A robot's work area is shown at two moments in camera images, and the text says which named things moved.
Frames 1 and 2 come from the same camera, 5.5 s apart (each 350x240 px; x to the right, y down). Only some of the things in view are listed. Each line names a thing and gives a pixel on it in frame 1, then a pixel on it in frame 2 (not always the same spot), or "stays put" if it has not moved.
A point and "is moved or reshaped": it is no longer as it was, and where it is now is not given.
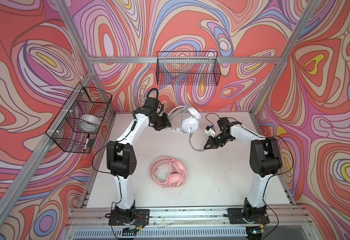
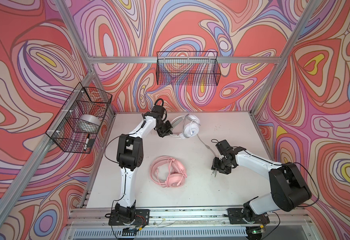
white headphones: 190,120 is moved or reshaped
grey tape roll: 90,119 stays put
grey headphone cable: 200,150 -> 214,171
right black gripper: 212,144 -> 215,165
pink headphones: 177,176 stays put
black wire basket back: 187,67 stays put
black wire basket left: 78,125 stays put
